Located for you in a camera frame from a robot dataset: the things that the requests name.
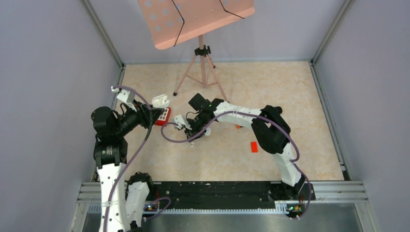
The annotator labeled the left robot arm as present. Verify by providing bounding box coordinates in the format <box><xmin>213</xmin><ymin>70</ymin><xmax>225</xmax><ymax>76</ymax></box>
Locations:
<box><xmin>91</xmin><ymin>101</ymin><xmax>165</xmax><ymax>232</ymax></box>

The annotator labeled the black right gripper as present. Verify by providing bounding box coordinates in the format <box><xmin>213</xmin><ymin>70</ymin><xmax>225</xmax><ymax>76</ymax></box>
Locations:
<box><xmin>184</xmin><ymin>111</ymin><xmax>209</xmax><ymax>142</ymax></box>

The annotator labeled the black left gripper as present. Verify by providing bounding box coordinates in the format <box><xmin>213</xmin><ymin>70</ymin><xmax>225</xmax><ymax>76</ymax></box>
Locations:
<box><xmin>114</xmin><ymin>98</ymin><xmax>164</xmax><ymax>136</ymax></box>

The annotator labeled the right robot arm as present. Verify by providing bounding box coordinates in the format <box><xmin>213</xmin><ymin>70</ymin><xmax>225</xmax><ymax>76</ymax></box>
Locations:
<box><xmin>175</xmin><ymin>93</ymin><xmax>306</xmax><ymax>199</ymax></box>

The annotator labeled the pink music stand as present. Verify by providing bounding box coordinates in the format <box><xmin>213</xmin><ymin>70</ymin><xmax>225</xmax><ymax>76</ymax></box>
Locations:
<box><xmin>137</xmin><ymin>0</ymin><xmax>255</xmax><ymax>100</ymax></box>

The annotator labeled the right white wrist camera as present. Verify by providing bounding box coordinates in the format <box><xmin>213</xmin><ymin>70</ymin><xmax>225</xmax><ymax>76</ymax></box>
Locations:
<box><xmin>172</xmin><ymin>115</ymin><xmax>191</xmax><ymax>130</ymax></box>

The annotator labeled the red white grid block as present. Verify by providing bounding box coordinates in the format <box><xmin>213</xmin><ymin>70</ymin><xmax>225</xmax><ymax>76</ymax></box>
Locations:
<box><xmin>154</xmin><ymin>107</ymin><xmax>172</xmax><ymax>126</ymax></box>

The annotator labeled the white charging case gold trim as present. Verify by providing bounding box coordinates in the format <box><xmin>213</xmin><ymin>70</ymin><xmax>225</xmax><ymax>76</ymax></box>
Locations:
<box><xmin>204</xmin><ymin>128</ymin><xmax>212</xmax><ymax>136</ymax></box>

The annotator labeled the red rectangular block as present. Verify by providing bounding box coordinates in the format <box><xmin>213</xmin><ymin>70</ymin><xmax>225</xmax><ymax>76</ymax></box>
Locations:
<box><xmin>250</xmin><ymin>141</ymin><xmax>258</xmax><ymax>153</ymax></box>

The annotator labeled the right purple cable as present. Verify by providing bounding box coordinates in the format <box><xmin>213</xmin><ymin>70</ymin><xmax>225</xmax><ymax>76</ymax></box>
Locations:
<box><xmin>160</xmin><ymin>110</ymin><xmax>313</xmax><ymax>219</ymax></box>

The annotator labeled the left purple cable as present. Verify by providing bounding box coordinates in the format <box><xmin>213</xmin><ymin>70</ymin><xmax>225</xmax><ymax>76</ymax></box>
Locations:
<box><xmin>102</xmin><ymin>85</ymin><xmax>172</xmax><ymax>232</ymax></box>

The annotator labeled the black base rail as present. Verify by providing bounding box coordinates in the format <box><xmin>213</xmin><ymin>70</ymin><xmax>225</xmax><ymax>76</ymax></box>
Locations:
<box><xmin>125</xmin><ymin>173</ymin><xmax>316</xmax><ymax>218</ymax></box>

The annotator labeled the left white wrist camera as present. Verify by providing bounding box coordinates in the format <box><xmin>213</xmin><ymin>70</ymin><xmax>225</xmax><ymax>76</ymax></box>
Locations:
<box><xmin>111</xmin><ymin>86</ymin><xmax>137</xmax><ymax>112</ymax></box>

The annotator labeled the purple cable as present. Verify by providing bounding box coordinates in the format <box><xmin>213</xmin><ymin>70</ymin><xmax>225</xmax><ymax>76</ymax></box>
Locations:
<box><xmin>102</xmin><ymin>85</ymin><xmax>172</xmax><ymax>232</ymax></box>
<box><xmin>160</xmin><ymin>110</ymin><xmax>313</xmax><ymax>219</ymax></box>

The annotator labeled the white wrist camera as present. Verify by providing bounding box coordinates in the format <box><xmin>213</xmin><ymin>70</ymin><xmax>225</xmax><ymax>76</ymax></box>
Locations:
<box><xmin>172</xmin><ymin>115</ymin><xmax>191</xmax><ymax>130</ymax></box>
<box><xmin>111</xmin><ymin>86</ymin><xmax>137</xmax><ymax>112</ymax></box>

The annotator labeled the white oval charging case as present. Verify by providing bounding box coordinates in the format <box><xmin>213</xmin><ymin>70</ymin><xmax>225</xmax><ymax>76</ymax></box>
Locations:
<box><xmin>151</xmin><ymin>94</ymin><xmax>171</xmax><ymax>109</ymax></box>

